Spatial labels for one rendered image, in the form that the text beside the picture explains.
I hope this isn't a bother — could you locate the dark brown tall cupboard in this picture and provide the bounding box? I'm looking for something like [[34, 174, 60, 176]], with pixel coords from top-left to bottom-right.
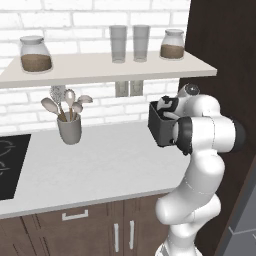
[[178, 0, 256, 256]]

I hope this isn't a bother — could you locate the glass jar with brown contents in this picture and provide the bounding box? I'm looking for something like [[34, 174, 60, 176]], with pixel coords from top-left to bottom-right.
[[159, 28, 186, 61], [19, 35, 54, 74]]

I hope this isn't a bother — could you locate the brown drawer front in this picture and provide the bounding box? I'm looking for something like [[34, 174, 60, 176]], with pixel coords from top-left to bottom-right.
[[20, 201, 113, 256]]

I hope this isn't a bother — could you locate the brown cupboard door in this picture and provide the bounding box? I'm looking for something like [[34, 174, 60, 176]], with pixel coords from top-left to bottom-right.
[[108, 199, 126, 256], [122, 193, 170, 256]]

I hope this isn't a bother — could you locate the pale wall shelf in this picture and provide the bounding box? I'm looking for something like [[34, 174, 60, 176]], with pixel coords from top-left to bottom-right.
[[0, 50, 218, 90]]

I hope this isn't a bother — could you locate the black hob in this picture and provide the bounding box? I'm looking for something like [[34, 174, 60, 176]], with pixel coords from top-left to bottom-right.
[[0, 133, 33, 202]]

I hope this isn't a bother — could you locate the grey wall socket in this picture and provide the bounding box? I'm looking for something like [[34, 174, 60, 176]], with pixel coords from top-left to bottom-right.
[[129, 79, 145, 98], [114, 80, 130, 98]]

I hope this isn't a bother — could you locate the grey appliance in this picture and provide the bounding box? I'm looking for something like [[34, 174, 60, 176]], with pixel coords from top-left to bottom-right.
[[215, 159, 256, 256]]

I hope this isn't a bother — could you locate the white drawer handle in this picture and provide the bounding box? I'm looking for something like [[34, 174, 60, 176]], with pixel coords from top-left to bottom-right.
[[61, 209, 90, 222]]

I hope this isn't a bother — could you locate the pale wooden spoon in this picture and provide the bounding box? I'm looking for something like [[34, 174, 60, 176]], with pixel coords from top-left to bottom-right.
[[40, 96, 68, 123], [76, 94, 94, 105], [63, 88, 77, 122], [70, 101, 84, 122]]

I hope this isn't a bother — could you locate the clear drinking glass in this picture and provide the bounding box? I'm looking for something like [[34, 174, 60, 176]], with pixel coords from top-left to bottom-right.
[[132, 24, 151, 63], [108, 25, 129, 64]]

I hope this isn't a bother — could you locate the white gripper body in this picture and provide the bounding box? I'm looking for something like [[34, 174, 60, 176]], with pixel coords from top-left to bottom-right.
[[162, 111, 183, 122]]

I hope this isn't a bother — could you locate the metal whisk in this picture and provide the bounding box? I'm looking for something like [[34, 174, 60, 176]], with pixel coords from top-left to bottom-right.
[[49, 84, 68, 116]]

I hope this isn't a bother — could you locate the white cupboard door handle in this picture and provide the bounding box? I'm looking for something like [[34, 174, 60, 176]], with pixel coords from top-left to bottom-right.
[[128, 219, 136, 251], [113, 222, 120, 254]]

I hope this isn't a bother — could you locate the grey utensil pot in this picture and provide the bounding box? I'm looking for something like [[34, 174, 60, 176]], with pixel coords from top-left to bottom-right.
[[56, 112, 83, 146]]

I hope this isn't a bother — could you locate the brown cupboard front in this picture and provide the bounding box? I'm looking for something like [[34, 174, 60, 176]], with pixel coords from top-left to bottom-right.
[[0, 215, 38, 256]]

